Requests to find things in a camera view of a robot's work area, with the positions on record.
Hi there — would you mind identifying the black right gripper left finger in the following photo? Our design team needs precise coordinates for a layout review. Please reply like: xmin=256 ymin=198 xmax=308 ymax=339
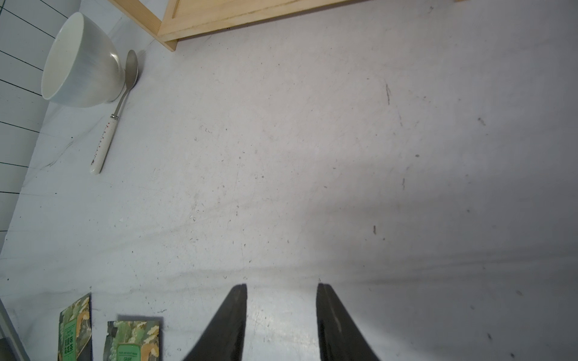
xmin=184 ymin=284 xmax=248 ymax=360

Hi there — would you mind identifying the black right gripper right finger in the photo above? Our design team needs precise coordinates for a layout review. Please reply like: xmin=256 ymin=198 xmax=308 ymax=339
xmin=316 ymin=283 xmax=379 ymax=360

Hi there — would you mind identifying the green tea bag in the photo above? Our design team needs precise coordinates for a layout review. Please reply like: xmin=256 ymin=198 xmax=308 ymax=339
xmin=102 ymin=319 xmax=162 ymax=361
xmin=57 ymin=293 xmax=93 ymax=361

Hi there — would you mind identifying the light wooden two-tier shelf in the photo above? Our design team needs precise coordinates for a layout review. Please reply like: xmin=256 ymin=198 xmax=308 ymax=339
xmin=107 ymin=0 xmax=466 ymax=52

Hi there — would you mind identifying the white ceramic bowl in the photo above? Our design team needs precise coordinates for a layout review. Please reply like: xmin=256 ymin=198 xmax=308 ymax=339
xmin=41 ymin=12 xmax=125 ymax=108

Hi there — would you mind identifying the spoon with white handle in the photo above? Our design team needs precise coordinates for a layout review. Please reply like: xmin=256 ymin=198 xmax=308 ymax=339
xmin=90 ymin=50 xmax=139 ymax=174

